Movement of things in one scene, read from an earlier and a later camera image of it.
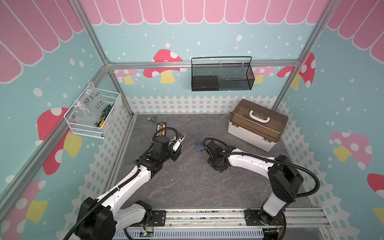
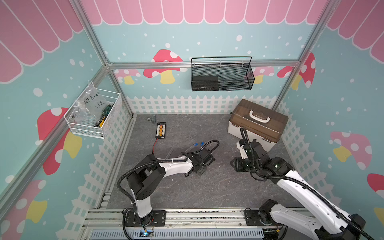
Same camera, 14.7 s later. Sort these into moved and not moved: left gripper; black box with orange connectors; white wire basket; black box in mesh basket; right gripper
Moved: left gripper; right gripper
Not moved: black box with orange connectors; white wire basket; black box in mesh basket
